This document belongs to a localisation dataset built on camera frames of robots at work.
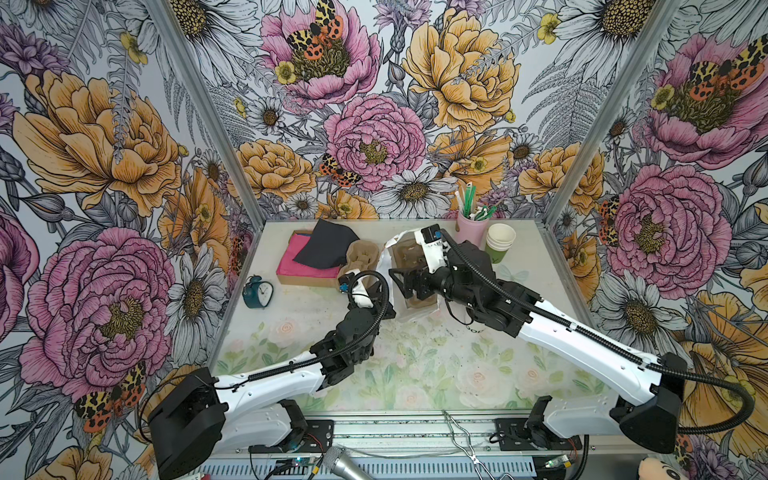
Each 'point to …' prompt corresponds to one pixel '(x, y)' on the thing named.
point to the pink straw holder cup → (474, 231)
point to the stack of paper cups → (499, 239)
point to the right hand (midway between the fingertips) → (405, 274)
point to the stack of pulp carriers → (362, 255)
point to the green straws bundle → (467, 202)
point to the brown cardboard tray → (310, 280)
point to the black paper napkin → (328, 245)
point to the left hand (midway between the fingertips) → (387, 287)
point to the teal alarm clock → (257, 293)
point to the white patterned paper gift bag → (397, 297)
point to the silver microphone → (343, 466)
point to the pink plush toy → (662, 466)
